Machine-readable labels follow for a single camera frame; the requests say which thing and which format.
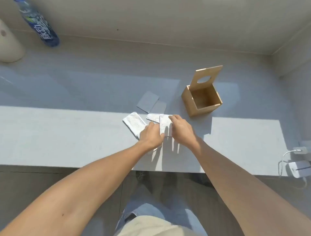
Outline person's left hand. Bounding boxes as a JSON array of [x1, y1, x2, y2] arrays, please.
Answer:
[[138, 121, 165, 150]]

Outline person's right forearm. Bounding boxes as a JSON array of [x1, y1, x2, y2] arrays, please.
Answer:
[[187, 137, 311, 236]]

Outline white tissue packet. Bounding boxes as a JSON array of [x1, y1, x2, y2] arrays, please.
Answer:
[[159, 114, 174, 137], [146, 113, 161, 124], [151, 101, 167, 115], [136, 91, 160, 114], [122, 112, 149, 140]]

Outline white cylindrical container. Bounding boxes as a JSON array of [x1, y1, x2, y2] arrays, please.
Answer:
[[0, 18, 26, 63]]

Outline white cable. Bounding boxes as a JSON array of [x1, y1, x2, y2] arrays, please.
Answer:
[[278, 149, 308, 189]]

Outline blue plastic drink bottle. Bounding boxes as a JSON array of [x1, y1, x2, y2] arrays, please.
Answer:
[[13, 0, 60, 47]]

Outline person's right hand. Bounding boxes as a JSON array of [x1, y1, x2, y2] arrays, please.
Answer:
[[169, 115, 196, 147]]

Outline person's left forearm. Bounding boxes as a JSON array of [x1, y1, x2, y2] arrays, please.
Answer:
[[0, 141, 151, 236]]

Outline white box-shaped device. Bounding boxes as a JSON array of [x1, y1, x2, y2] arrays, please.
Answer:
[[285, 160, 311, 178]]

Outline person's blue jeans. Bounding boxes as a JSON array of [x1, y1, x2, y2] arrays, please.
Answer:
[[115, 179, 203, 236]]

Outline person's beige shirt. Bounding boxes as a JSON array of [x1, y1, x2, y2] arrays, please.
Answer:
[[114, 215, 195, 236]]

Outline wooden tissue box with lid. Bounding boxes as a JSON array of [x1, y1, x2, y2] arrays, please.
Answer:
[[181, 65, 224, 118]]

